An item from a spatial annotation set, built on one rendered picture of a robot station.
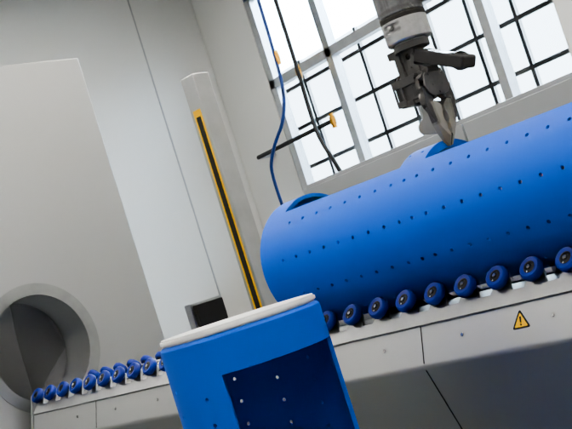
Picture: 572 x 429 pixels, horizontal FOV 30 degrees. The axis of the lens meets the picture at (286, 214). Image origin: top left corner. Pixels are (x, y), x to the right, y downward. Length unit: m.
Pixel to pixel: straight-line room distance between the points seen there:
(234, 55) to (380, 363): 5.44
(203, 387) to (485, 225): 0.56
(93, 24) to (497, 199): 5.68
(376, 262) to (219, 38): 5.57
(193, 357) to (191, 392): 0.06
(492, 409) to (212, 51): 5.84
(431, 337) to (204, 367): 0.50
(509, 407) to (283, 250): 0.58
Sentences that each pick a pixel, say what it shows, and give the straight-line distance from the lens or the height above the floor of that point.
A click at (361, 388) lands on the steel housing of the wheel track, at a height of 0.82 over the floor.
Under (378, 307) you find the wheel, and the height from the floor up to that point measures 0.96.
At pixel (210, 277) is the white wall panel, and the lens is 7.21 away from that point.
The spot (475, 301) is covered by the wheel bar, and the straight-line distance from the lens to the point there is 1.97.
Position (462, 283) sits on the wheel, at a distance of 1.97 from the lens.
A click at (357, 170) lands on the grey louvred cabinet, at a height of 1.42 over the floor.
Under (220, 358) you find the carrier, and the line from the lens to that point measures 1.71.
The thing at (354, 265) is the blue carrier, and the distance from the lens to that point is 2.10.
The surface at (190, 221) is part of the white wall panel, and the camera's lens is 7.22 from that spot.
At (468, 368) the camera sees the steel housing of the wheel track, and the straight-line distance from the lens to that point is 1.99.
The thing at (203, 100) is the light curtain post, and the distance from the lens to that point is 3.03.
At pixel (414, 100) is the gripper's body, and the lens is 2.07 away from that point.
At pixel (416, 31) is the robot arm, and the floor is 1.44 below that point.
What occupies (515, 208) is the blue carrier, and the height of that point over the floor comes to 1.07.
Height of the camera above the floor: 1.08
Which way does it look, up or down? 3 degrees up
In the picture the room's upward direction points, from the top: 18 degrees counter-clockwise
